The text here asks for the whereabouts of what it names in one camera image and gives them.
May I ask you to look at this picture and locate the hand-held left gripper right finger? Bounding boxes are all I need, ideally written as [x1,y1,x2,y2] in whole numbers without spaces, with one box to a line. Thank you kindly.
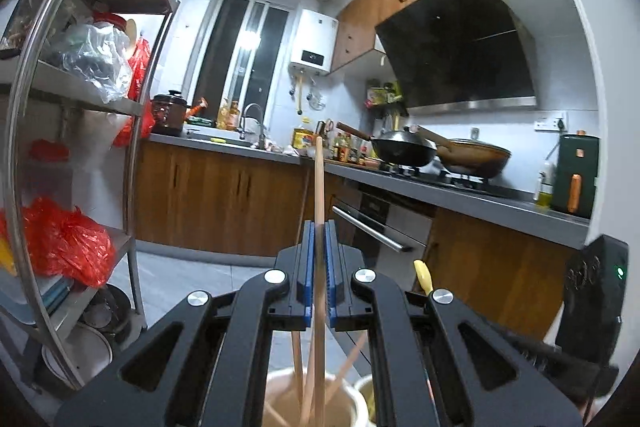
[324,219,586,427]

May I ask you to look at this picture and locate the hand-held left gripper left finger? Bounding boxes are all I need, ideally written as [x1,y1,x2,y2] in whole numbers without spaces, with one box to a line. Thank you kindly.
[55,219,317,427]

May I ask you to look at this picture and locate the wooden chopstick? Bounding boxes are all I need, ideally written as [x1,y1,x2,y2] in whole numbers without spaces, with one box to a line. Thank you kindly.
[291,331,306,413]
[304,347,316,415]
[313,136,327,427]
[332,332,370,390]

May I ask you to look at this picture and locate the yellow plastic utensil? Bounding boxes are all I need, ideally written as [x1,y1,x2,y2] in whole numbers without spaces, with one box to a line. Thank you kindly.
[413,260,435,297]

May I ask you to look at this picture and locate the floral white ceramic utensil holder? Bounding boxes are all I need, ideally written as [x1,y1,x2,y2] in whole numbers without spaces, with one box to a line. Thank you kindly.
[261,369,376,427]

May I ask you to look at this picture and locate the stainless built-in oven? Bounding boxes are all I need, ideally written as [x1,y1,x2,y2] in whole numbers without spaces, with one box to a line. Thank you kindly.
[330,184,436,269]

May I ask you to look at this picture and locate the wooden stove cabinet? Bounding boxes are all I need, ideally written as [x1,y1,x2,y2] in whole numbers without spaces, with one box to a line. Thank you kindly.
[425,207,593,348]

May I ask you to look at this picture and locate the wooden sink cabinet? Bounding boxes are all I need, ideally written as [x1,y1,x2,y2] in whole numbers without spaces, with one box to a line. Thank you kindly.
[132,139,346,259]

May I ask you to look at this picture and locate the group of condiment bottles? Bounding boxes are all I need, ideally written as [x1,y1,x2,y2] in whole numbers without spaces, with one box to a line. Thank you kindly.
[315,119,382,166]

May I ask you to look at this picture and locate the clear bottle with yellow liquid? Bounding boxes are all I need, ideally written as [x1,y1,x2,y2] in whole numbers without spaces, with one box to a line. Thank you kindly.
[535,162,556,208]

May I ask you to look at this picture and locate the yellow cooking oil bottle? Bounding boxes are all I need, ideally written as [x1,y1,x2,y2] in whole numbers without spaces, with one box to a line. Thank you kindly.
[292,127,316,154]

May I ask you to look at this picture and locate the green air fryer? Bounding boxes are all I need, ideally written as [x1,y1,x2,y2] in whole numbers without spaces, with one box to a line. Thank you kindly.
[550,132,601,216]

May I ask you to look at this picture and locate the grey kitchen countertop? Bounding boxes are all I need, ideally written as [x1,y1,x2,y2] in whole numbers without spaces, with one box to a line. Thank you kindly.
[149,132,593,250]

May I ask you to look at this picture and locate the black wok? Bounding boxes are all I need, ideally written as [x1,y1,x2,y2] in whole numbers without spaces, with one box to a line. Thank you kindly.
[336,122,439,168]

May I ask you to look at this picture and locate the gas stove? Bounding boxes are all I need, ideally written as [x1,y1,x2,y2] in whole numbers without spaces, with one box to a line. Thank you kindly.
[380,164,516,196]

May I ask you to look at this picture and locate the steel kitchen faucet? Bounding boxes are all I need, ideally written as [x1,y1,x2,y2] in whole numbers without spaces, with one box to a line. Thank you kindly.
[241,103,268,148]

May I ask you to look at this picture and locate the orange drink bottles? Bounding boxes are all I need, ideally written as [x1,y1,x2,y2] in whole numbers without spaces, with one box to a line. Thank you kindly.
[216,99,242,130]

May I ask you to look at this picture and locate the brown lidded frying pan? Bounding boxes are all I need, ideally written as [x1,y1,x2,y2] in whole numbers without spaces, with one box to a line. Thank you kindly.
[417,125,514,178]

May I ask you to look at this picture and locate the steel pot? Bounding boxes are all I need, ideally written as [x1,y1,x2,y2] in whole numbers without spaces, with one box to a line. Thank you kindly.
[82,284,134,343]

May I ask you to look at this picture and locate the white water heater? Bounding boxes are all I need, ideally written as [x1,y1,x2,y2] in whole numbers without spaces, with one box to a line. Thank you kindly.
[289,9,340,76]

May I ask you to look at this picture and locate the dark glass window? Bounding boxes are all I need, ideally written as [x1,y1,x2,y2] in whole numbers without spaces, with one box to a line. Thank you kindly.
[192,0,296,132]

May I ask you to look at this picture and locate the white bowl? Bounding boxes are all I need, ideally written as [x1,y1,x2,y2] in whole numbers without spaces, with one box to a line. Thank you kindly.
[40,322,116,384]

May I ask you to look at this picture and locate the large red plastic bag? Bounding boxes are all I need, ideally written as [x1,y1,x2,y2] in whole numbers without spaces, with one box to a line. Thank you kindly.
[0,197,117,289]

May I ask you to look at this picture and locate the black range hood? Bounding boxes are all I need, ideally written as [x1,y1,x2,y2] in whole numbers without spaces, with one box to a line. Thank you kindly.
[374,0,539,116]

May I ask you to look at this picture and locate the clear crumpled plastic bag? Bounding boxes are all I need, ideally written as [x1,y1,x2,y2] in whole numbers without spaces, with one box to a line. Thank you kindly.
[47,22,133,105]

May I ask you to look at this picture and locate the steel shelf rack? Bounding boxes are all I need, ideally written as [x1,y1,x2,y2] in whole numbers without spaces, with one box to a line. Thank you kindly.
[0,0,182,395]

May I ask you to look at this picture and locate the wall spice rack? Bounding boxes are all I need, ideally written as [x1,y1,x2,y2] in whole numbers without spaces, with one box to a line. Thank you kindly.
[365,79,409,118]

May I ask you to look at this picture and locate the white wall socket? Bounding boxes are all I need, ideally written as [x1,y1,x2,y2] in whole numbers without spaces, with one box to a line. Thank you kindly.
[532,112,569,132]

